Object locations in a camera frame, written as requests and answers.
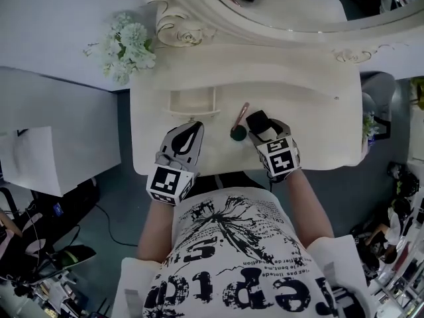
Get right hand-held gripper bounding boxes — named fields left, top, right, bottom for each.
left=247, top=118, right=303, bottom=182

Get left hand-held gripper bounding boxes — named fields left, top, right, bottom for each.
left=146, top=121, right=205, bottom=207

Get small black box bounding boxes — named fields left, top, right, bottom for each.
left=245, top=110, right=276, bottom=142

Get white vanity table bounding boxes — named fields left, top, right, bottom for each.
left=130, top=43, right=364, bottom=176

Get green round item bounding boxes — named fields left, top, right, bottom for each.
left=230, top=126, right=248, bottom=142

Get pink plastic tube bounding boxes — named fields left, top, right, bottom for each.
left=233, top=101, right=250, bottom=131

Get small white drawer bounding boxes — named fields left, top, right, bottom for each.
left=161, top=86, right=222, bottom=119

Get person's right forearm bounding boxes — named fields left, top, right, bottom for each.
left=284, top=169, right=335, bottom=248

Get person's left forearm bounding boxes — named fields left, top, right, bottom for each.
left=136, top=197, right=177, bottom=264

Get person's black trousers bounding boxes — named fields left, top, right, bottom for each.
left=198, top=172, right=266, bottom=195

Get small white flower plant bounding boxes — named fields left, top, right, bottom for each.
left=362, top=111, right=379, bottom=146

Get ornate white vanity mirror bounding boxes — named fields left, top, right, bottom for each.
left=135, top=0, right=424, bottom=101

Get person's printed white t-shirt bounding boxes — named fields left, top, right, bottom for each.
left=114, top=187, right=378, bottom=318

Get grey upholstered chair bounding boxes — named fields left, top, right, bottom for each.
left=359, top=71, right=397, bottom=121

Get white artificial flowers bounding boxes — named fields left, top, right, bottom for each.
left=83, top=11, right=157, bottom=86

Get white shelf unit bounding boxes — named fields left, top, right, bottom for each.
left=0, top=65, right=123, bottom=197

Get white paper bag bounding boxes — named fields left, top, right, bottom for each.
left=0, top=126, right=63, bottom=197

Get black floor cable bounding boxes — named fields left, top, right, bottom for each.
left=95, top=203, right=139, bottom=247

